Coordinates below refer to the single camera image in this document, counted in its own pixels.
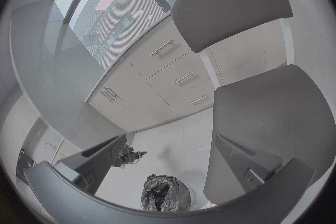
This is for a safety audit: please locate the black plastic bag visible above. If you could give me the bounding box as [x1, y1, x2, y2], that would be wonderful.
[141, 174, 191, 211]

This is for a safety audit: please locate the beige cabinet with drawers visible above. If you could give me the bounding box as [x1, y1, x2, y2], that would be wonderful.
[85, 14, 293, 134]

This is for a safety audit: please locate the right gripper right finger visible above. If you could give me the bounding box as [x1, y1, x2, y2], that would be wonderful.
[213, 133, 283, 194]

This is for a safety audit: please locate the grey chair with white legs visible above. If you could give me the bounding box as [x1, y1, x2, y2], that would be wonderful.
[171, 0, 336, 209]

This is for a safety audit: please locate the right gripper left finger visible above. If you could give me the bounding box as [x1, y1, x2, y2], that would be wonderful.
[54, 134, 127, 194]

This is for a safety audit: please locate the grey glossy panel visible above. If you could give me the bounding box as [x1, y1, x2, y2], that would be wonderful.
[9, 0, 129, 139]

